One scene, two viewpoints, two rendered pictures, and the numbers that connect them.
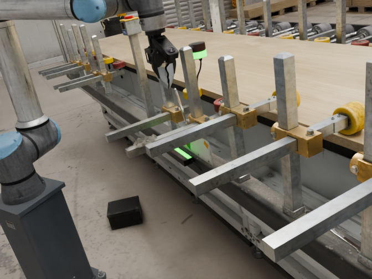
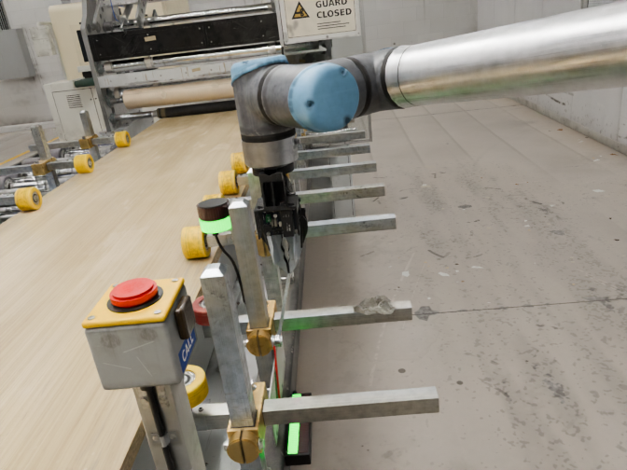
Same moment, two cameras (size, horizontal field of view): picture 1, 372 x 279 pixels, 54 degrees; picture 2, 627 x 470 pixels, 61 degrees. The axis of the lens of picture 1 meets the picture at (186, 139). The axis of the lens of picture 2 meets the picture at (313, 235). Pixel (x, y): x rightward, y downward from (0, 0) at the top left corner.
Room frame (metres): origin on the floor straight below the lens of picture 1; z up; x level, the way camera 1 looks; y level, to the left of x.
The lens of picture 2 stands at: (2.06, 0.48, 1.43)
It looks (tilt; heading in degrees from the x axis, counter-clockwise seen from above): 23 degrees down; 208
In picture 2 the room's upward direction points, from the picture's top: 7 degrees counter-clockwise
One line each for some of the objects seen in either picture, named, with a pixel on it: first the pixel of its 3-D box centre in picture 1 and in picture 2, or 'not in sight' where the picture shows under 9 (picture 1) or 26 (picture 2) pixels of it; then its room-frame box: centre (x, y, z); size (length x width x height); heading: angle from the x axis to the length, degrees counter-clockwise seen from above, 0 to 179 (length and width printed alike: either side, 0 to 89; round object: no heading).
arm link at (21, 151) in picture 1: (11, 155); not in sight; (1.48, 0.76, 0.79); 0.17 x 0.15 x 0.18; 155
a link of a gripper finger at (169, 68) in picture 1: (167, 74); (276, 255); (1.33, 0.02, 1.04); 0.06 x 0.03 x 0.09; 24
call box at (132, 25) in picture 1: (130, 26); (146, 335); (1.77, 0.15, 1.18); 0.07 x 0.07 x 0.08; 24
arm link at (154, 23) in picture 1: (152, 22); (271, 150); (1.32, 0.04, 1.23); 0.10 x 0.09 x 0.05; 114
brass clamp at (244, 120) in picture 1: (237, 114); (267, 236); (1.06, -0.17, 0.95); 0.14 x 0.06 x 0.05; 24
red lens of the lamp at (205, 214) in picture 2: (197, 46); (214, 209); (1.32, -0.10, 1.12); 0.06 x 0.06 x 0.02
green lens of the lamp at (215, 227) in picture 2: (198, 53); (215, 221); (1.32, -0.10, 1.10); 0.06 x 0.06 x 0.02
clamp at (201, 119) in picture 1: (201, 123); (261, 327); (1.28, -0.07, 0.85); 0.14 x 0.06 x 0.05; 24
